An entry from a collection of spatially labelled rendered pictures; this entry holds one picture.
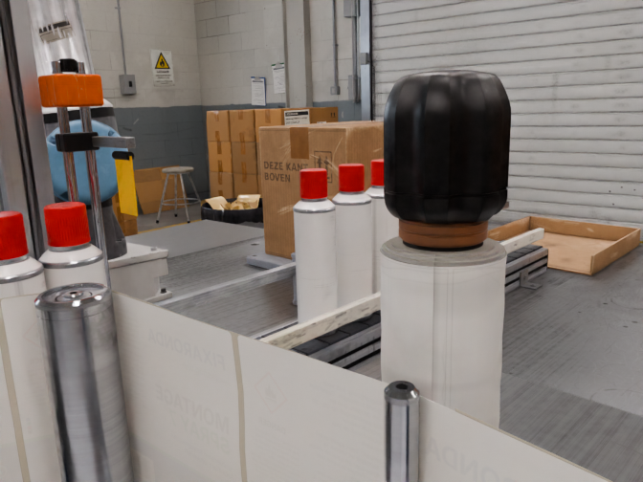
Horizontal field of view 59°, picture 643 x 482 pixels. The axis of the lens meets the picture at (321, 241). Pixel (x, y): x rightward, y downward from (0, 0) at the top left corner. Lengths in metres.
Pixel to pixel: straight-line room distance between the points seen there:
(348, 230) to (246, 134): 3.89
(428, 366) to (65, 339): 0.22
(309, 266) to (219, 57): 6.68
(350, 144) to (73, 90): 0.58
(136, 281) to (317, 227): 0.44
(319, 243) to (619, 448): 0.37
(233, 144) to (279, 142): 3.54
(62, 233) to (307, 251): 0.29
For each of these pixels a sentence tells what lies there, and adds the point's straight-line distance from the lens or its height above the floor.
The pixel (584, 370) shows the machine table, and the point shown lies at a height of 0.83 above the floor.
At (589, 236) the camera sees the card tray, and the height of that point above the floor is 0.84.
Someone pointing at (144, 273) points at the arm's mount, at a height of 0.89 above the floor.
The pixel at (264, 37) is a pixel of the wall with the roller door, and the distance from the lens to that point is 6.77.
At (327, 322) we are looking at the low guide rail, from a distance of 0.69.
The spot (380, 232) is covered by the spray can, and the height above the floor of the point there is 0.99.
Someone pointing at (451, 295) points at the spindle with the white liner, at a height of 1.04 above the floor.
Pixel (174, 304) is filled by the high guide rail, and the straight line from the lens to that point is 0.63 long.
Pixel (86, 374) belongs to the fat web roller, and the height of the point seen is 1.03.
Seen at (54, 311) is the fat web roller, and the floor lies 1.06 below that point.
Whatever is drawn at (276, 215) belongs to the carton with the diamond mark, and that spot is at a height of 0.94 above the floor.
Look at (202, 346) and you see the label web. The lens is 0.28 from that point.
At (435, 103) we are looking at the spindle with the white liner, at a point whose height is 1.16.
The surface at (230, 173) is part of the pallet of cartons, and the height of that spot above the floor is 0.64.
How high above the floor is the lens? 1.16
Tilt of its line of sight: 13 degrees down
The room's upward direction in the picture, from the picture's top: 2 degrees counter-clockwise
